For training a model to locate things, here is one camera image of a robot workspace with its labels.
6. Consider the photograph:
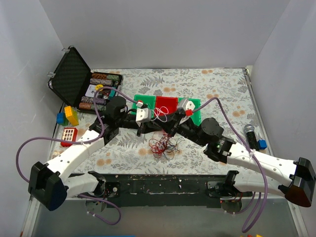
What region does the black microphone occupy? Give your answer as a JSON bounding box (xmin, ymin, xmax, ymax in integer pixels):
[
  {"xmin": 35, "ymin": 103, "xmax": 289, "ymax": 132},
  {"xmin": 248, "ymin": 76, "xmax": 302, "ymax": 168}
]
[{"xmin": 243, "ymin": 124, "xmax": 259, "ymax": 151}]

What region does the green toy brick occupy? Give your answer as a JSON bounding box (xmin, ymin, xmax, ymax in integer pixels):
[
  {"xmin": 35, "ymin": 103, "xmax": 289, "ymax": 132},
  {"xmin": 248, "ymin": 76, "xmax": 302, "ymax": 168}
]
[{"xmin": 61, "ymin": 119, "xmax": 70, "ymax": 126}]

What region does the yellow toy brick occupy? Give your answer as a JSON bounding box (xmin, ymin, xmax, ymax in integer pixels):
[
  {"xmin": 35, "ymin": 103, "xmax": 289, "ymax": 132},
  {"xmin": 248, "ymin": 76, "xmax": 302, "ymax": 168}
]
[{"xmin": 64, "ymin": 106, "xmax": 79, "ymax": 126}]

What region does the black poker chip case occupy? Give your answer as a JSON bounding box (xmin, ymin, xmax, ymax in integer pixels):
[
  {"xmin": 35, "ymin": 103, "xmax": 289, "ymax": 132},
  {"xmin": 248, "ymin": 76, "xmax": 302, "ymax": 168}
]
[{"xmin": 48, "ymin": 46, "xmax": 123, "ymax": 114}]

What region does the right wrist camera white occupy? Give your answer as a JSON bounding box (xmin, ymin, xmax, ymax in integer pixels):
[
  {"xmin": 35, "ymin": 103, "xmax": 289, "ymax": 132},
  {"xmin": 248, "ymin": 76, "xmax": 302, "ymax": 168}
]
[{"xmin": 177, "ymin": 98, "xmax": 196, "ymax": 111}]

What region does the green plastic bin right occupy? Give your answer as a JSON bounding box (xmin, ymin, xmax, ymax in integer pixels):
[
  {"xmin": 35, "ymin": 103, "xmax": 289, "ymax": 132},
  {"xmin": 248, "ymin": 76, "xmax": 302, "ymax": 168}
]
[{"xmin": 177, "ymin": 97, "xmax": 201, "ymax": 125}]

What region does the yellow poker dealer chip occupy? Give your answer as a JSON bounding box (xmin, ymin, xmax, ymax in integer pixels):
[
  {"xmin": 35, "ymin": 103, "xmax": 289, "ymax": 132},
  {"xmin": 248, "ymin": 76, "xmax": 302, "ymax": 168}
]
[{"xmin": 95, "ymin": 84, "xmax": 103, "ymax": 90}]

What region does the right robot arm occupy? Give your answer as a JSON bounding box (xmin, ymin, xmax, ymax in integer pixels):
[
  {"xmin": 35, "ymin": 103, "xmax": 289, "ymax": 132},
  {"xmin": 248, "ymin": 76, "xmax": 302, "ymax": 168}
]
[{"xmin": 161, "ymin": 112, "xmax": 316, "ymax": 207}]

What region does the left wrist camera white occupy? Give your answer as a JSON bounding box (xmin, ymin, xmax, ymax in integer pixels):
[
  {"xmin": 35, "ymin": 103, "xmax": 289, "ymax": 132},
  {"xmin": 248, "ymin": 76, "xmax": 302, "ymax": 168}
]
[{"xmin": 135, "ymin": 108, "xmax": 152, "ymax": 123}]

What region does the white wire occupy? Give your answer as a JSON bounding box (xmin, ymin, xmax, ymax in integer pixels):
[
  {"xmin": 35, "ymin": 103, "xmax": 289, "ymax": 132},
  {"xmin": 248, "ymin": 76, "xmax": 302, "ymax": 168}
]
[{"xmin": 147, "ymin": 106, "xmax": 171, "ymax": 124}]

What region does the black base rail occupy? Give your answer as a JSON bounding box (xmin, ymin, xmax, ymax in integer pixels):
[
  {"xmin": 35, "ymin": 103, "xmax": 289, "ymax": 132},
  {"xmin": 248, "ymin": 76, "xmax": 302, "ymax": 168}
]
[{"xmin": 98, "ymin": 174, "xmax": 252, "ymax": 208}]

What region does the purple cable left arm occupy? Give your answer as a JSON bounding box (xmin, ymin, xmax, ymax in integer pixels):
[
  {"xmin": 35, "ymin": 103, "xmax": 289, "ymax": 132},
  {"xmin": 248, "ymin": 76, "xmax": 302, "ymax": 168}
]
[{"xmin": 15, "ymin": 86, "xmax": 144, "ymax": 225}]

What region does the red plastic bin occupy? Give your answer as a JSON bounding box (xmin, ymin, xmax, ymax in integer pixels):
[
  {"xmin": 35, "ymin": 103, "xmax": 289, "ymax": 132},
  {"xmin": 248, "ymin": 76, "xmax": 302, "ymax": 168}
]
[{"xmin": 154, "ymin": 96, "xmax": 178, "ymax": 116}]

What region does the red white toy brick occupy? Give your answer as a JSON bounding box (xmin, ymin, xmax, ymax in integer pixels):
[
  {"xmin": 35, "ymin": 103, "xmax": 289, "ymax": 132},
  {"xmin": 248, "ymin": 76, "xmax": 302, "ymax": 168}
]
[{"xmin": 60, "ymin": 127, "xmax": 78, "ymax": 147}]

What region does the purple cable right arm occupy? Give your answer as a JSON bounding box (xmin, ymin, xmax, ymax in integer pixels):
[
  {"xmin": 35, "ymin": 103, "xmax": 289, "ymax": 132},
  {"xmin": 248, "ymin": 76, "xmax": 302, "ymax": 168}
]
[{"xmin": 190, "ymin": 97, "xmax": 269, "ymax": 234}]

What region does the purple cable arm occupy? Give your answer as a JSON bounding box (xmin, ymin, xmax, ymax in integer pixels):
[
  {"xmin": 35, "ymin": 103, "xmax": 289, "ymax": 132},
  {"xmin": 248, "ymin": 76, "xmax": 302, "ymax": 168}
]
[
  {"xmin": 190, "ymin": 97, "xmax": 269, "ymax": 234},
  {"xmin": 15, "ymin": 86, "xmax": 144, "ymax": 225}
]

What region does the dark thin wire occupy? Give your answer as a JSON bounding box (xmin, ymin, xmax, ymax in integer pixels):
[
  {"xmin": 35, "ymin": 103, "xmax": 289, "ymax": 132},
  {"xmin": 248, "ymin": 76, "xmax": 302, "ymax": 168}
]
[{"xmin": 162, "ymin": 135, "xmax": 186, "ymax": 161}]

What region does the small blue toy brick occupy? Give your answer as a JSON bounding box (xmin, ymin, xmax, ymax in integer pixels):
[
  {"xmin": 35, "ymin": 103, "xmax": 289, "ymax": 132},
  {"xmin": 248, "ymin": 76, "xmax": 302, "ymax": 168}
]
[{"xmin": 257, "ymin": 139, "xmax": 267, "ymax": 150}]

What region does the red wire tangle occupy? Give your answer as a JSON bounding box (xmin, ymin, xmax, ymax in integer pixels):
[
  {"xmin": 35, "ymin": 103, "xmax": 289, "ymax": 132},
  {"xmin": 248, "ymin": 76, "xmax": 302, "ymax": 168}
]
[{"xmin": 147, "ymin": 132, "xmax": 173, "ymax": 161}]

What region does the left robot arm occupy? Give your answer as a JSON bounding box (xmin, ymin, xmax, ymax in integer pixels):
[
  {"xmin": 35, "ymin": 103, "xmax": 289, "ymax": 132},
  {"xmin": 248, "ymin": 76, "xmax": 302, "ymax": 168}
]
[{"xmin": 28, "ymin": 96, "xmax": 139, "ymax": 211}]

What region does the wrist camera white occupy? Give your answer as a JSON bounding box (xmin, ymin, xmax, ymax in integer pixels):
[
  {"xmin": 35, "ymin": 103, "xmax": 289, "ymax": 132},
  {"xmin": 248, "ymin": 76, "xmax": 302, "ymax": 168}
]
[
  {"xmin": 135, "ymin": 108, "xmax": 152, "ymax": 123},
  {"xmin": 177, "ymin": 98, "xmax": 196, "ymax": 111}
]

